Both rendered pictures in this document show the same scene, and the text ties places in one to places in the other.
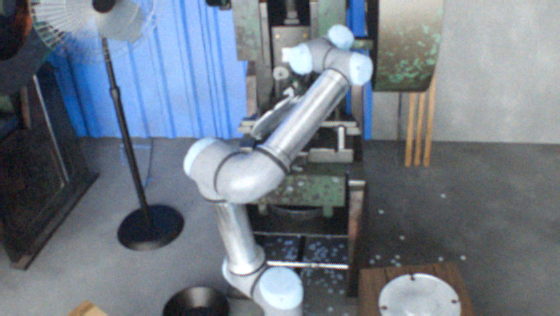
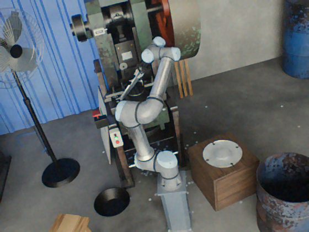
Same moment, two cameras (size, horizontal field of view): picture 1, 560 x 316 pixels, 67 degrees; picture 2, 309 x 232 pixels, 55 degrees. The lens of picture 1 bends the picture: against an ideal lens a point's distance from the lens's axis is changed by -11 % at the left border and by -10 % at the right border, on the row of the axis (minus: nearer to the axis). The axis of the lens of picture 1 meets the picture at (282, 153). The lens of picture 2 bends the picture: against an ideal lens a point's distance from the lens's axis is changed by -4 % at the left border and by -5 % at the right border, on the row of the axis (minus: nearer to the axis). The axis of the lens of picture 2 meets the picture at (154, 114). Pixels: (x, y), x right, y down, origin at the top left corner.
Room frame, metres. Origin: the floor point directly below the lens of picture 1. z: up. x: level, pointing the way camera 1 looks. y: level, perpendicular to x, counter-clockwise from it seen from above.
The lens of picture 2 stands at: (-0.44, 0.46, 1.95)
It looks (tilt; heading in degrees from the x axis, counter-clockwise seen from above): 34 degrees down; 343
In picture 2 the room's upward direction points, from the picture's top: 12 degrees counter-clockwise
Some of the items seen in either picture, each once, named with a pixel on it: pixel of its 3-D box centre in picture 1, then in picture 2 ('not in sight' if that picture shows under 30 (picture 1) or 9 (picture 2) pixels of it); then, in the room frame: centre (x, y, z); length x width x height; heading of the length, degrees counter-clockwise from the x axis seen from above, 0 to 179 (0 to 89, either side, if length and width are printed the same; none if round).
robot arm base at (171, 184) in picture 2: not in sight; (170, 177); (0.90, 0.03, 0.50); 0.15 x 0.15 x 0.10
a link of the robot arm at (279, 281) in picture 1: (280, 294); (166, 163); (0.91, 0.03, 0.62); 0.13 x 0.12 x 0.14; 43
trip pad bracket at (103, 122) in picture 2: not in sight; (103, 127); (1.53, 0.27, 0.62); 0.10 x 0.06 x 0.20; 81
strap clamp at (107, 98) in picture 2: (257, 118); (113, 92); (1.74, 0.09, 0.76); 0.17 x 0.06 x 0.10; 81
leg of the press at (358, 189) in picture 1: (361, 164); (166, 101); (1.80, -0.36, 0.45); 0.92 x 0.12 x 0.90; 171
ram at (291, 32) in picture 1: (293, 57); (126, 56); (1.67, -0.07, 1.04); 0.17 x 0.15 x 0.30; 171
